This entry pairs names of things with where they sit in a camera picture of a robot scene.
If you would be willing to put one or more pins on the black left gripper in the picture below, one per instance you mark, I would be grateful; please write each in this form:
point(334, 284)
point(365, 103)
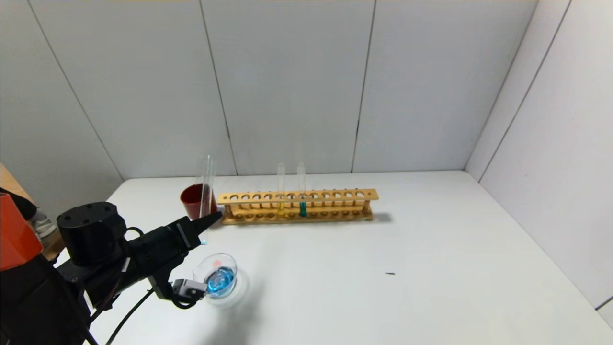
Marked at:
point(184, 235)

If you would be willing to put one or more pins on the blue pigment glass test tube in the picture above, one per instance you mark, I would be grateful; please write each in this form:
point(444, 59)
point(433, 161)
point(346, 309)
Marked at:
point(208, 182)

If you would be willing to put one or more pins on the red pigment glass test tube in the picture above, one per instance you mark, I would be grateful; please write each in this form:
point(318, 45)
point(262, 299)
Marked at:
point(201, 172)

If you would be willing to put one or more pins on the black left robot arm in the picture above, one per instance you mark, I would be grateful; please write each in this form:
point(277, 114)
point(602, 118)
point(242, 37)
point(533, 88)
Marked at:
point(28, 297)

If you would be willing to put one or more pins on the yellow pigment glass test tube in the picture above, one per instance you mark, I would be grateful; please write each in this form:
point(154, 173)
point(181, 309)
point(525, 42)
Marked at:
point(280, 208)

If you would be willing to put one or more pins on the teal pigment glass test tube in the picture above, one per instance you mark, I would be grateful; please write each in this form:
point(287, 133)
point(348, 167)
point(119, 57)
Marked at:
point(302, 209)

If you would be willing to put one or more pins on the wooden test tube rack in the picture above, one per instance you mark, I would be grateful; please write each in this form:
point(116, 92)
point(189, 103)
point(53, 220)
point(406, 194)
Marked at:
point(330, 217)

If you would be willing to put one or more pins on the dark red cup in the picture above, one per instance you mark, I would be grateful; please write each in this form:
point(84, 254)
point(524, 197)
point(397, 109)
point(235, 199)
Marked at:
point(191, 201)

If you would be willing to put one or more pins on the clear glass beaker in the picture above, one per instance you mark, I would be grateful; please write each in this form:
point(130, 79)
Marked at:
point(221, 280)

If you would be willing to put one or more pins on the white sneaker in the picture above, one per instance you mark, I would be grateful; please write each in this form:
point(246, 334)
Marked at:
point(45, 227)

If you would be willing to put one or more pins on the person in black clothing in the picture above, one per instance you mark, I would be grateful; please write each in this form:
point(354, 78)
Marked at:
point(21, 206)

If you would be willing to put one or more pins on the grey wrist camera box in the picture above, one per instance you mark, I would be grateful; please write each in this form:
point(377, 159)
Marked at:
point(189, 289)

